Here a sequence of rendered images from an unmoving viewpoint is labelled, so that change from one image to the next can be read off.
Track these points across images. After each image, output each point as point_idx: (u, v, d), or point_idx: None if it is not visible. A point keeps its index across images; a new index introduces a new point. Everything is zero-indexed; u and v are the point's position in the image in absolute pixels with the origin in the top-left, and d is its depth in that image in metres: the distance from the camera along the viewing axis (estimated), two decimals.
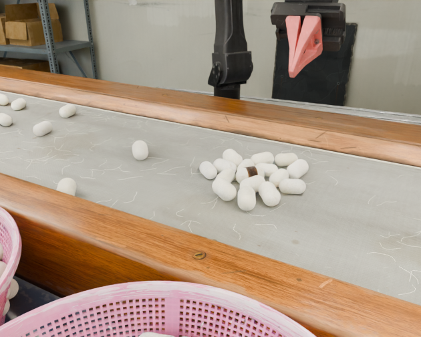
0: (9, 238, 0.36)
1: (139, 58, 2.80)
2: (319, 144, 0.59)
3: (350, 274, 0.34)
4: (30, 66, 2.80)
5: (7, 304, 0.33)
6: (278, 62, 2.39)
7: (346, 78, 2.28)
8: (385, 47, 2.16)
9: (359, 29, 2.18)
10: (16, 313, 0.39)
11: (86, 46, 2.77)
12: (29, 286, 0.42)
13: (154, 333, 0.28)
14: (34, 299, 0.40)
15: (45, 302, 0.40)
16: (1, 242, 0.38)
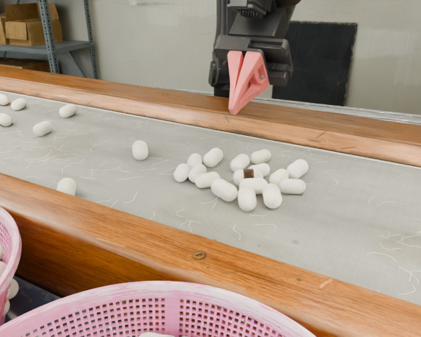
0: (9, 238, 0.36)
1: (139, 58, 2.80)
2: (319, 144, 0.59)
3: (350, 274, 0.34)
4: (30, 66, 2.80)
5: (7, 304, 0.33)
6: None
7: (346, 78, 2.28)
8: (385, 47, 2.16)
9: (359, 29, 2.18)
10: (16, 313, 0.39)
11: (86, 46, 2.77)
12: (29, 286, 0.42)
13: (154, 333, 0.28)
14: (34, 299, 0.40)
15: (45, 302, 0.40)
16: (1, 242, 0.38)
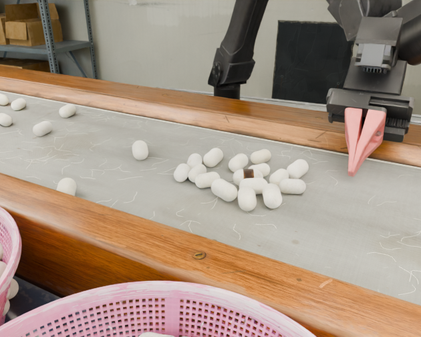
0: (9, 238, 0.36)
1: (139, 58, 2.80)
2: (319, 144, 0.59)
3: (350, 274, 0.34)
4: (30, 66, 2.80)
5: (7, 304, 0.33)
6: (278, 62, 2.39)
7: (346, 78, 2.28)
8: None
9: None
10: (16, 313, 0.39)
11: (86, 46, 2.77)
12: (29, 286, 0.42)
13: (154, 333, 0.28)
14: (34, 299, 0.40)
15: (45, 302, 0.40)
16: (1, 242, 0.38)
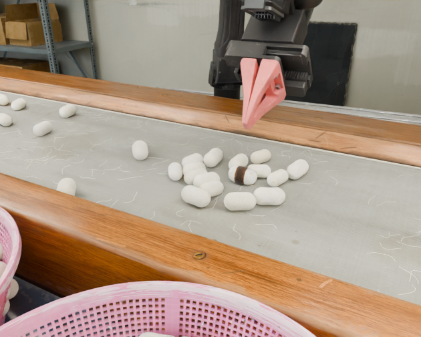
0: (9, 238, 0.36)
1: (139, 58, 2.80)
2: (319, 144, 0.59)
3: (350, 274, 0.34)
4: (30, 66, 2.80)
5: (7, 304, 0.33)
6: None
7: (346, 78, 2.28)
8: (385, 47, 2.16)
9: (359, 29, 2.18)
10: (16, 313, 0.39)
11: (86, 46, 2.77)
12: (29, 286, 0.42)
13: (154, 333, 0.28)
14: (34, 299, 0.40)
15: (45, 302, 0.40)
16: (1, 242, 0.38)
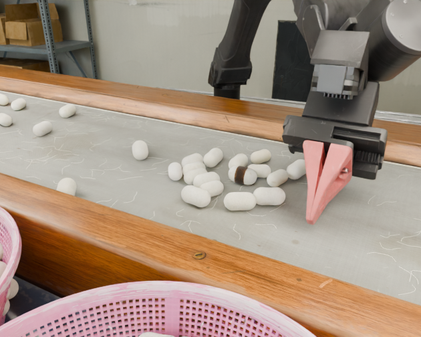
0: (9, 238, 0.36)
1: (139, 58, 2.80)
2: None
3: (350, 274, 0.34)
4: (30, 66, 2.80)
5: (7, 304, 0.33)
6: (278, 62, 2.39)
7: None
8: None
9: None
10: (16, 313, 0.39)
11: (86, 46, 2.77)
12: (29, 286, 0.42)
13: (154, 333, 0.28)
14: (34, 299, 0.40)
15: (45, 302, 0.40)
16: (1, 242, 0.38)
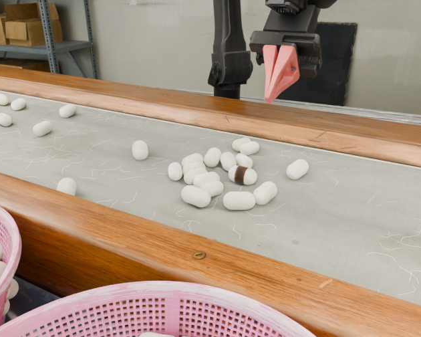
0: (9, 238, 0.36)
1: (139, 58, 2.80)
2: (319, 144, 0.59)
3: (350, 274, 0.34)
4: (30, 66, 2.80)
5: (7, 304, 0.33)
6: None
7: (346, 78, 2.28)
8: (385, 47, 2.16)
9: (359, 29, 2.18)
10: (16, 313, 0.39)
11: (86, 46, 2.77)
12: (29, 286, 0.42)
13: (154, 333, 0.28)
14: (34, 299, 0.40)
15: (45, 302, 0.40)
16: (1, 242, 0.38)
